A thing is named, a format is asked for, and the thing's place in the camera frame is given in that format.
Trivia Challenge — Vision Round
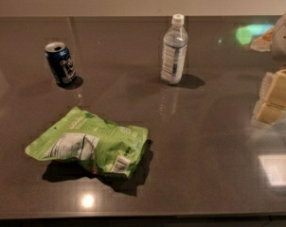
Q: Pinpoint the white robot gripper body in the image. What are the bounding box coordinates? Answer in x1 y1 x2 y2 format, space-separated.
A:
271 11 286 61

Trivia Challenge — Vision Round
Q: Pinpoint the clear plastic water bottle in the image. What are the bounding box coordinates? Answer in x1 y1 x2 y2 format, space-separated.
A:
160 14 188 85

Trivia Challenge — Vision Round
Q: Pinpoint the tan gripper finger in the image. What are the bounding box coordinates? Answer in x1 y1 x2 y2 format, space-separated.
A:
251 99 284 129
259 68 286 109

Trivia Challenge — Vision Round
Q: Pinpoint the green rice chip bag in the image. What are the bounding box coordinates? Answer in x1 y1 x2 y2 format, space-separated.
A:
26 107 149 178

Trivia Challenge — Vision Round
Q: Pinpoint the blue soda can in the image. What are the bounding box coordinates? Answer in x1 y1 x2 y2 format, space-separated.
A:
45 42 77 86

